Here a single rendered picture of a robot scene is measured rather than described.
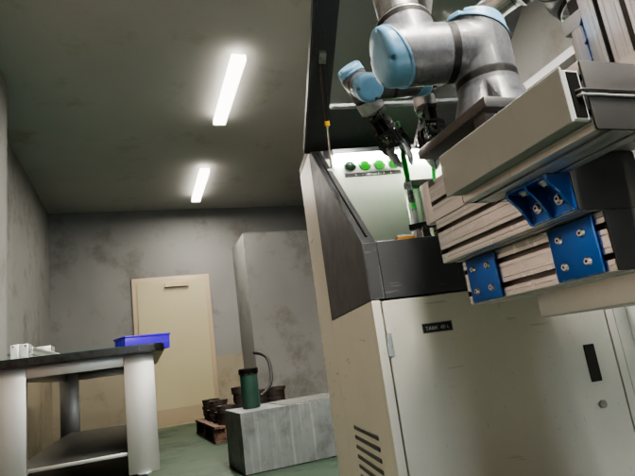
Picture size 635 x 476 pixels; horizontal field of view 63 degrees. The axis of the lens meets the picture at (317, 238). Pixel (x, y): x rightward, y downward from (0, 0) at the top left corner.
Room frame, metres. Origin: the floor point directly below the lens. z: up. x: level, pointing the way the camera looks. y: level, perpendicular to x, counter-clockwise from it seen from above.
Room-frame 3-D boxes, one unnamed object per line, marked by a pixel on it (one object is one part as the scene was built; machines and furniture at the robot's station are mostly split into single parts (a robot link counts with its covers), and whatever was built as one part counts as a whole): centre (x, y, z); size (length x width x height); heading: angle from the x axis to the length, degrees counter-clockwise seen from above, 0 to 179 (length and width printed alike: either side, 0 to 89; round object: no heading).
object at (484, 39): (0.92, -0.36, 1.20); 0.13 x 0.12 x 0.14; 97
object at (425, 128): (1.63, -0.43, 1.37); 0.09 x 0.08 x 0.12; 11
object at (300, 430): (4.00, 0.41, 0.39); 0.82 x 0.67 x 0.79; 112
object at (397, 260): (1.47, -0.46, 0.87); 0.62 x 0.04 x 0.16; 101
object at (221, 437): (5.98, 1.07, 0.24); 1.32 x 0.91 x 0.47; 21
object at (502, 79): (0.92, -0.36, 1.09); 0.15 x 0.15 x 0.10
